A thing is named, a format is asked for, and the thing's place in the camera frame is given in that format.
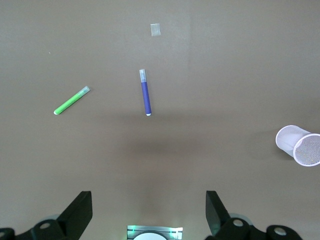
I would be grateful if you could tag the green marker pen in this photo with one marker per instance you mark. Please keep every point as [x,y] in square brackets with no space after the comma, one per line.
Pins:
[68,102]

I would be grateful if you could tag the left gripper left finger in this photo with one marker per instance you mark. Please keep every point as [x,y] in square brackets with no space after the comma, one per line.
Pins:
[75,215]

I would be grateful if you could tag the pink mesh pen holder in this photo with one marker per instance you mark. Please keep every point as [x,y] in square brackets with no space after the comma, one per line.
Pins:
[287,140]

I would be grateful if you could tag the clear tape patch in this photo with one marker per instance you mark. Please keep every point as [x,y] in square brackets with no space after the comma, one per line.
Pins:
[155,30]

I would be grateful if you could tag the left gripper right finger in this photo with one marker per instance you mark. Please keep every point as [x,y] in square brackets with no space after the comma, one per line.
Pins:
[217,217]

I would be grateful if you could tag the purple marker pen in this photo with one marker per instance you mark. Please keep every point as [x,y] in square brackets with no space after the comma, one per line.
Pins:
[145,97]

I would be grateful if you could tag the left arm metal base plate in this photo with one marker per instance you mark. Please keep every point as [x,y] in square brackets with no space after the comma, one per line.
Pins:
[130,232]

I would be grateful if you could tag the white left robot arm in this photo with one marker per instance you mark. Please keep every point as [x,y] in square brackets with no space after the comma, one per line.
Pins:
[150,237]

